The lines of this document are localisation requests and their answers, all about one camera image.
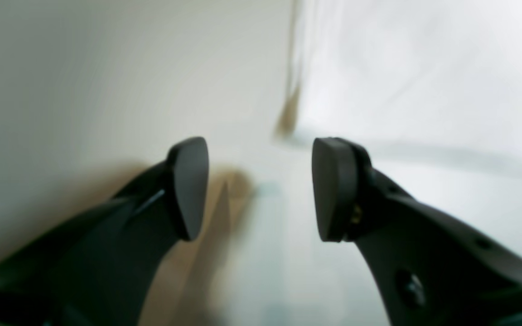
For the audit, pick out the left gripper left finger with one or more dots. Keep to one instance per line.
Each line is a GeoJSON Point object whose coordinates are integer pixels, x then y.
{"type": "Point", "coordinates": [96, 268]}

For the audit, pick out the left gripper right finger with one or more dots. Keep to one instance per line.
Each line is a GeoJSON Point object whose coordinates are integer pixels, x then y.
{"type": "Point", "coordinates": [430, 268]}

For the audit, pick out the white printed T-shirt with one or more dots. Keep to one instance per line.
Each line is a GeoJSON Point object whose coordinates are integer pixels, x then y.
{"type": "Point", "coordinates": [432, 89]}

